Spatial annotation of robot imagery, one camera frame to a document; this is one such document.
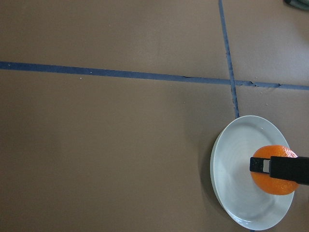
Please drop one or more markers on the orange fruit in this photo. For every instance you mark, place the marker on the orange fruit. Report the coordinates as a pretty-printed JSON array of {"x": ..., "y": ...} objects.
[{"x": 272, "y": 181}]

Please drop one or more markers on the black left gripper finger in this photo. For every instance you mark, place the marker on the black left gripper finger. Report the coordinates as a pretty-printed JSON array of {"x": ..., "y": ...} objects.
[{"x": 284, "y": 168}]

